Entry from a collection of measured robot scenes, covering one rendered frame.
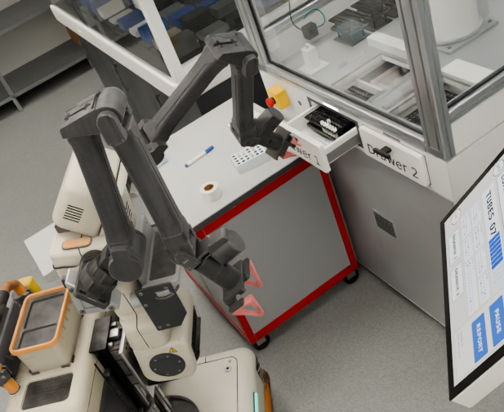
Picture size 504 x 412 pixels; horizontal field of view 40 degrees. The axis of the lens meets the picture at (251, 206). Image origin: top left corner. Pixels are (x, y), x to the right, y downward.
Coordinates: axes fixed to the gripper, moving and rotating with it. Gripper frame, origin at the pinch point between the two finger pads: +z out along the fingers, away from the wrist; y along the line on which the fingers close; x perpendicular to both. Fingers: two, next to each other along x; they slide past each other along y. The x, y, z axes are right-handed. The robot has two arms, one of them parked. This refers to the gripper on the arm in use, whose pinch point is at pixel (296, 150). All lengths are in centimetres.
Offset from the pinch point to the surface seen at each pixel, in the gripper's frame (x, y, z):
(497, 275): -102, 6, -27
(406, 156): -36.1, 15.3, 8.4
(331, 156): -9.7, 3.5, 6.3
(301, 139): -1.2, 4.0, -1.0
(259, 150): 24.0, -8.9, 5.1
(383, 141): -26.1, 16.1, 7.3
